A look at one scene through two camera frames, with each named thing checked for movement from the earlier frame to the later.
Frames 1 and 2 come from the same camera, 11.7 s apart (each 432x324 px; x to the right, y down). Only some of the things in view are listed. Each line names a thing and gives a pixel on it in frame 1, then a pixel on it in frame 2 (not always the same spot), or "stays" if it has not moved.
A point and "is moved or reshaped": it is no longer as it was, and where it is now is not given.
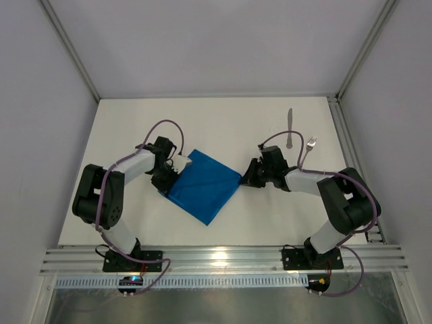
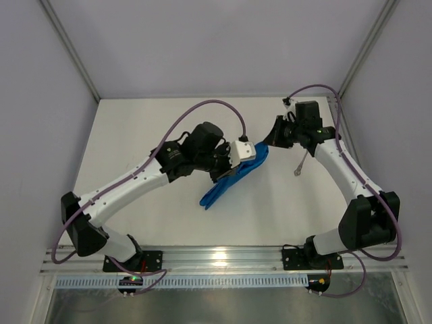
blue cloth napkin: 204,188 is moved or reshaped
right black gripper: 254,172 → 280,131
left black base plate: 115,261 stays
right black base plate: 306,258 stays
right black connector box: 318,282 stays
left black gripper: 165,178 → 223,169
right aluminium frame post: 389,7 stays
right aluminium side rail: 351,158 stays
